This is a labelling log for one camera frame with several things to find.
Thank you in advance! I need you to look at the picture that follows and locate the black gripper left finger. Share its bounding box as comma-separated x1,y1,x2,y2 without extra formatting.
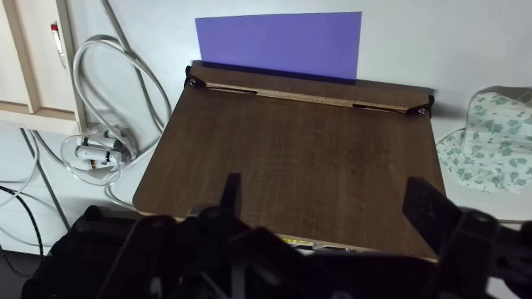
219,172,241,215

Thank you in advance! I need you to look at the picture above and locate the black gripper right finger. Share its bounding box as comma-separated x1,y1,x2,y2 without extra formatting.
402,177,460,252

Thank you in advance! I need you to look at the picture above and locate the white green patterned towel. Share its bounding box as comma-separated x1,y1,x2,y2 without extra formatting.
437,88,532,192

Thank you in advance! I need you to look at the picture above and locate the dark brown wooden board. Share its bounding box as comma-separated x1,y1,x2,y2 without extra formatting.
133,63,442,257

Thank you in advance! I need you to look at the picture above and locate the purple paper sheet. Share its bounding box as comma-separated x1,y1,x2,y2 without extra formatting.
196,11,362,79

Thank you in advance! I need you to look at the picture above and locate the white coiled cable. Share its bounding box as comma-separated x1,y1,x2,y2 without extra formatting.
58,33,174,206

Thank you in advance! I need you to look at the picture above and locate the beige wooden frame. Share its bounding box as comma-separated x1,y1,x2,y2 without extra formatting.
0,0,86,134

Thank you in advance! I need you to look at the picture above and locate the black cable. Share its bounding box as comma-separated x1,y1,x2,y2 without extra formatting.
0,127,71,257

